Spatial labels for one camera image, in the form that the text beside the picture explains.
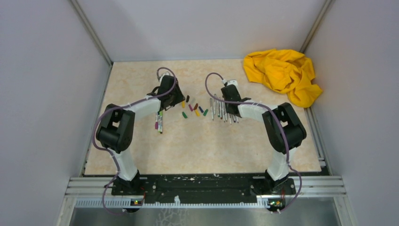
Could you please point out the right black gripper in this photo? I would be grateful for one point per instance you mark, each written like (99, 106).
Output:
(227, 108)

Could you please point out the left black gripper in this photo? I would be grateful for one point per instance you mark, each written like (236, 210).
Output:
(180, 97)

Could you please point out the green long nib marker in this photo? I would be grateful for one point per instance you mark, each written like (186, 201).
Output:
(212, 108)

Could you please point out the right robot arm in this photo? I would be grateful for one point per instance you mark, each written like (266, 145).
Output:
(284, 129)

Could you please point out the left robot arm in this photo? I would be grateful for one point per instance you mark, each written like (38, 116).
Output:
(116, 125)

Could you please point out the yellow crumpled cloth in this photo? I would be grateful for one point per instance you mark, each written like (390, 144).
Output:
(284, 71)

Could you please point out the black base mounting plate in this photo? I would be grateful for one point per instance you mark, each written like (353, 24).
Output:
(203, 188)

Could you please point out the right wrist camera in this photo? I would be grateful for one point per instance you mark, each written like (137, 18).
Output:
(230, 82)

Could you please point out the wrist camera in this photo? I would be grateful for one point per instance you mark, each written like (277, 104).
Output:
(230, 82)
(161, 77)

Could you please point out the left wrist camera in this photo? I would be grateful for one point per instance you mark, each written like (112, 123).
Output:
(161, 77)

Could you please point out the right corner aluminium post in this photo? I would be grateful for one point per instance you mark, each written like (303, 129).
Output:
(316, 25)

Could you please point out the corner aluminium post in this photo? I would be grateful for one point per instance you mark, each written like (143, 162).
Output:
(316, 25)
(90, 30)

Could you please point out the aluminium frame rail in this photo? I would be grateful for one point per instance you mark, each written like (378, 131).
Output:
(307, 186)

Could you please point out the left corner aluminium post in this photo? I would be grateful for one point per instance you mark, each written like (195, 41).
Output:
(90, 30)

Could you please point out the white cable duct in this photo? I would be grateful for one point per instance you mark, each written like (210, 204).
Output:
(130, 203)

